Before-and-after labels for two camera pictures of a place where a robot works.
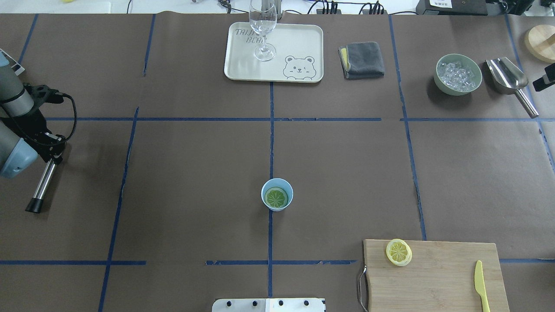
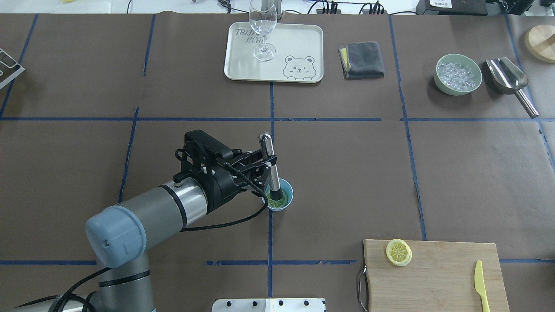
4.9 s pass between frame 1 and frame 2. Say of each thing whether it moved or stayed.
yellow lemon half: stayed
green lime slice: stayed
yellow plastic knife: stayed
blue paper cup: stayed
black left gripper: moved
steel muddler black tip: moved
